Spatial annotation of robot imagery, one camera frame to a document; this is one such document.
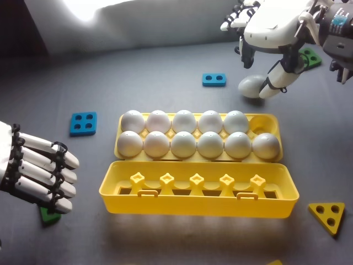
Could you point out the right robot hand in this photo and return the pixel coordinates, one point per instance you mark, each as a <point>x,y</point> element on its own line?
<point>273,30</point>

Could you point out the green toy block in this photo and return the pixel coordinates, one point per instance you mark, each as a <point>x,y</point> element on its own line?
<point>49,219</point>

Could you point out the blue four-hole square block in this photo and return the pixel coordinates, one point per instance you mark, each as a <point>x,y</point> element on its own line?
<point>83,122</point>

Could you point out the blue two-hole block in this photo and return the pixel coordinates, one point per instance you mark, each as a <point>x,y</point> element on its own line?
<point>214,82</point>

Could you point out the yellow four-hole square block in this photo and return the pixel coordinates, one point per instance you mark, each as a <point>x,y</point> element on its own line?
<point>275,262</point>

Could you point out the yellow egg carton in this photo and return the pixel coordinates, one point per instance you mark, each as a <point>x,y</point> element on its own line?
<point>193,207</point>

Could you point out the yellow triangle holed block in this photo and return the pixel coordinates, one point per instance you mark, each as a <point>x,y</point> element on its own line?
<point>327,214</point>

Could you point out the grey table cloth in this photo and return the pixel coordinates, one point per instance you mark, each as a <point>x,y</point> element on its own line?
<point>165,91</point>

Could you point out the green holed block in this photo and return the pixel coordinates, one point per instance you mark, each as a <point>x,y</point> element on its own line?
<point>313,63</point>

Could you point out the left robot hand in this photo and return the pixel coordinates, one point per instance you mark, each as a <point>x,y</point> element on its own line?
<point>33,165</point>

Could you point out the white cloth backdrop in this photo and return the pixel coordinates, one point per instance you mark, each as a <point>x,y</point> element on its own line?
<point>165,25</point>

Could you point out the white toy egg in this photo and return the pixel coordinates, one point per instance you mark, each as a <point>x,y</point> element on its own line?
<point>248,85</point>
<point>266,146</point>
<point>183,145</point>
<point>156,145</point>
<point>157,121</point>
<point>210,145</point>
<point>184,121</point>
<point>129,143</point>
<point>235,121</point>
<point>133,121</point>
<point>210,121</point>
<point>238,145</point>

